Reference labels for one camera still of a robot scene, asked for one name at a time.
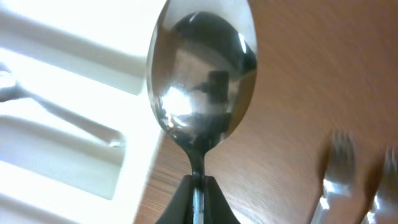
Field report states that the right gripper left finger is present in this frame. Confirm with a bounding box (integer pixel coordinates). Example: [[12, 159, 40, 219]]
[[156, 175, 193, 224]]

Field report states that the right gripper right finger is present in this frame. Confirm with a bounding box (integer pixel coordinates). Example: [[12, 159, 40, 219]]
[[204, 176, 240, 224]]

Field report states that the metal fork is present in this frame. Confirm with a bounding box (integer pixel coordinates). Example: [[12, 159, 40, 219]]
[[361, 147, 397, 224], [310, 131, 356, 224]]

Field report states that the large metal spoon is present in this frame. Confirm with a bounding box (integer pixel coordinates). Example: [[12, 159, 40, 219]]
[[147, 0, 258, 223], [1, 62, 126, 149]]

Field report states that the white plastic cutlery tray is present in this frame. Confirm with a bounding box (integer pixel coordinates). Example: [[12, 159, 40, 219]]
[[1, 0, 164, 223]]

